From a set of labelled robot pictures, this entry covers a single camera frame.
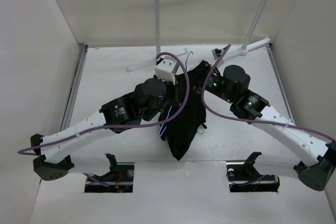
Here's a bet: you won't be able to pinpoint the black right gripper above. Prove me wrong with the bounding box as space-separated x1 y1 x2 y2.
178 60 236 104

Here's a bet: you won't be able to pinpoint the black trousers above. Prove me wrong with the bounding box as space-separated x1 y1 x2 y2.
159 66 206 161

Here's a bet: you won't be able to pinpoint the translucent blue clothes hanger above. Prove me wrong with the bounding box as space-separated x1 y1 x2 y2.
159 51 193 137

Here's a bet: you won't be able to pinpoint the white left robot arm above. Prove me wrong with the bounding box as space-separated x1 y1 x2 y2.
30 77 190 182

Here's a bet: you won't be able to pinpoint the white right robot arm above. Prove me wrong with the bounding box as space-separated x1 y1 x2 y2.
191 61 335 191

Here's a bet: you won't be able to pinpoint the white clothes rack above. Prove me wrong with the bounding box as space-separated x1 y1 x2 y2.
124 0 269 57

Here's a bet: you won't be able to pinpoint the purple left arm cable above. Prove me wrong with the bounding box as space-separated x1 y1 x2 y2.
17 52 191 188

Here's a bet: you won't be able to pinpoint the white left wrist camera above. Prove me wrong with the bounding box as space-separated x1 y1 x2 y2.
154 59 180 85

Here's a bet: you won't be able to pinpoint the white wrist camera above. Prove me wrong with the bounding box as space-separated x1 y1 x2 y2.
154 59 180 85
211 48 223 60

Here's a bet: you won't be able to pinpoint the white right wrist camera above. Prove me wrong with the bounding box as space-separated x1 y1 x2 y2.
211 48 223 60

